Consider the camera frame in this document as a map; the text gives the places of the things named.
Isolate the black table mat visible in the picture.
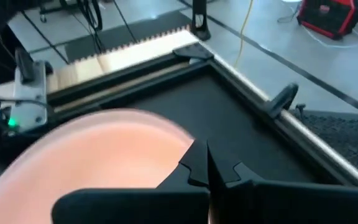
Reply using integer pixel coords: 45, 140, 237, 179
98, 73, 332, 187

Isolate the red and black box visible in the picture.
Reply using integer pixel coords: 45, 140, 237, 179
296, 0, 358, 40

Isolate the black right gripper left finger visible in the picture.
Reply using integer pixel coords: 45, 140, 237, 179
51, 139, 211, 224

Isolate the yellow cable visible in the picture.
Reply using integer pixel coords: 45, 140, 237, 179
233, 0, 255, 68

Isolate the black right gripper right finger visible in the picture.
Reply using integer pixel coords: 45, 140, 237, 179
206, 139, 358, 224

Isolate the black table clamp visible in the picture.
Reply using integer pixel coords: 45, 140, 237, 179
264, 82, 300, 119

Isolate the black hanging cable bundle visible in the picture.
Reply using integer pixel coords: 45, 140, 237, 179
76, 0, 104, 54

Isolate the black frame corner bracket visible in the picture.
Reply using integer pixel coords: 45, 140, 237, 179
172, 42, 214, 62

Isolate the black metal table frame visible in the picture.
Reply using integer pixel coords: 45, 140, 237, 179
47, 42, 358, 190

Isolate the black stand leg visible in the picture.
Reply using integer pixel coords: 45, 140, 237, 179
190, 0, 211, 41

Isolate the white cable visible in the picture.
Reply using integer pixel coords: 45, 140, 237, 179
301, 26, 358, 49

